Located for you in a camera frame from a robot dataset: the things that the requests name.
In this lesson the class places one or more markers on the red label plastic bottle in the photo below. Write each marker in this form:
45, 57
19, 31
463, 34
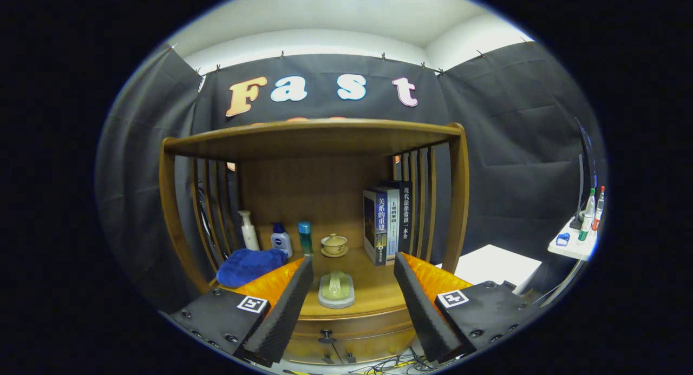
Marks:
598, 210

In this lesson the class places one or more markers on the wooden drawer with black knob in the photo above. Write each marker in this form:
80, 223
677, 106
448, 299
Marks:
368, 331

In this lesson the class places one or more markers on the white pump bottle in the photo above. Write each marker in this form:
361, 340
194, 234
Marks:
249, 237

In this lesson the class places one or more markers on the dark computer monitor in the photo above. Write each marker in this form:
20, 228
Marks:
587, 164

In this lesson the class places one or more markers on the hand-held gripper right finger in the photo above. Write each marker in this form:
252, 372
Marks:
425, 310

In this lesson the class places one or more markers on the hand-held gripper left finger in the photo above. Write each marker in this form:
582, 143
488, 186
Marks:
284, 310

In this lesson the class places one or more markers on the black spine book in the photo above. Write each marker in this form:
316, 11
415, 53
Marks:
406, 218

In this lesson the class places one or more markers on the beige lidded tea cup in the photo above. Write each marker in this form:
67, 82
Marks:
334, 244

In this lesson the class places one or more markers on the wooden countertop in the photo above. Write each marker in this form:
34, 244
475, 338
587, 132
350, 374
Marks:
373, 294

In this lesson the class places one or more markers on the white side table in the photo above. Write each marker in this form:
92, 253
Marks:
574, 249

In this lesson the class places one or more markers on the wooden cabinet frame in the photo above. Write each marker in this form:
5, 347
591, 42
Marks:
325, 139

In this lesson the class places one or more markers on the small blue object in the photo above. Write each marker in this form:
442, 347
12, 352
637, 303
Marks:
563, 239

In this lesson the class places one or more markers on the teal blue bottle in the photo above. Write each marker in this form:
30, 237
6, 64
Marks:
305, 239

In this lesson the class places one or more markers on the white low cabinet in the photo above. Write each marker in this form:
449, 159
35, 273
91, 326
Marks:
498, 267

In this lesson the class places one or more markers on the green scrub brush grey base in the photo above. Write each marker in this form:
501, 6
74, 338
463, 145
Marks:
335, 296

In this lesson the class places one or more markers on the blue towel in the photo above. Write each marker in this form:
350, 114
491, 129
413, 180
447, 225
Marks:
246, 267

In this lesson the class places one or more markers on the white bottle with blue cap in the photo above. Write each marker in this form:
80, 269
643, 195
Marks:
280, 242

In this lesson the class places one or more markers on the green label plastic bottle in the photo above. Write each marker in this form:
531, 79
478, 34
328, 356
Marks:
586, 218

